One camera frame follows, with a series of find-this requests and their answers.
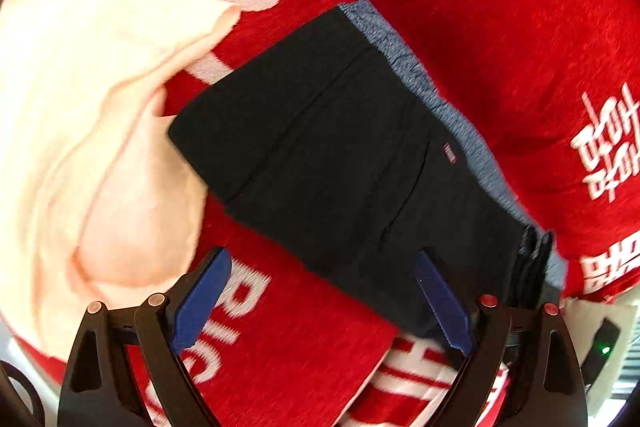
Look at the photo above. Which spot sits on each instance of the black pants blue floral stripes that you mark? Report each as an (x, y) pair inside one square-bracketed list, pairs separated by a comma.
[(325, 147)]

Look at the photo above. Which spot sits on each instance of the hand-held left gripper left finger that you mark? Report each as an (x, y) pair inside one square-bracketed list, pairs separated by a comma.
[(200, 302)]

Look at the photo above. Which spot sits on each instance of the cream white cloth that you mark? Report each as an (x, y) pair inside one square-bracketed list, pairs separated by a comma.
[(75, 132)]

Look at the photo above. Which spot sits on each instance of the red printed blanket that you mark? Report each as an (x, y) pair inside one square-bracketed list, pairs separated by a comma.
[(475, 7)]

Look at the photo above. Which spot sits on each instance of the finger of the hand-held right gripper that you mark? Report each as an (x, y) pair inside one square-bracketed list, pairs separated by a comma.
[(526, 262), (544, 262)]

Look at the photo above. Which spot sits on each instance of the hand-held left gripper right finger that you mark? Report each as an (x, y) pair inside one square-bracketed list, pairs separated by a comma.
[(445, 307)]

